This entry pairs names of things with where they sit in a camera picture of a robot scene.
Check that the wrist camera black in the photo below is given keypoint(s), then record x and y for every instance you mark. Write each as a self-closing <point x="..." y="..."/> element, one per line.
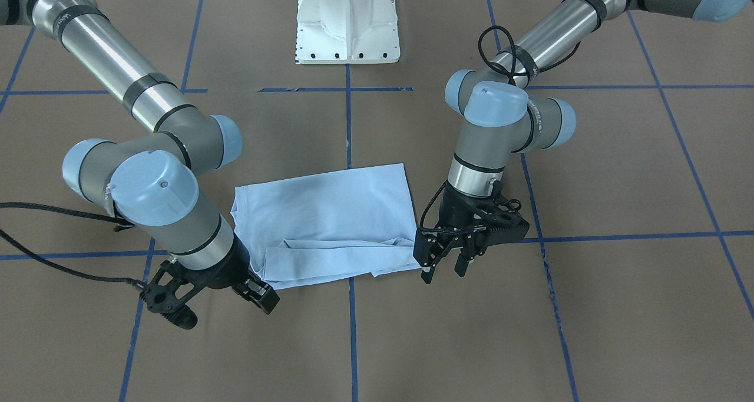
<point x="501" y="219"/>
<point x="167" y="294"/>

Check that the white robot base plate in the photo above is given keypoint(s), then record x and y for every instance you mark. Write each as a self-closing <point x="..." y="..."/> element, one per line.
<point x="347" y="32"/>

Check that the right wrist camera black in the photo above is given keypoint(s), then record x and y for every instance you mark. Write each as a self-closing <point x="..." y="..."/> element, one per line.
<point x="167" y="294"/>

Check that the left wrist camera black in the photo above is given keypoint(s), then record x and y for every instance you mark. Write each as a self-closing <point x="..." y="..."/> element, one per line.
<point x="501" y="219"/>

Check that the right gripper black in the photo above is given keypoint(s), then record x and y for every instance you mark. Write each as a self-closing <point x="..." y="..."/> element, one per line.
<point x="225" y="270"/>

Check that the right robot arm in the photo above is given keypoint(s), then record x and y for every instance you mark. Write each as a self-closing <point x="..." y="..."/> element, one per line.
<point x="151" y="182"/>

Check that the light blue t-shirt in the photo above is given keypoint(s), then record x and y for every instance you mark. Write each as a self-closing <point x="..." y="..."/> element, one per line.
<point x="320" y="228"/>

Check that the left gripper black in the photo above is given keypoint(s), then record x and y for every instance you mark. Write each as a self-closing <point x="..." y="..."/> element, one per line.
<point x="455" y="212"/>

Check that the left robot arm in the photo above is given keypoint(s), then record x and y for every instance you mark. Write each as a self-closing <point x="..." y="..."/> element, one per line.
<point x="500" y="119"/>

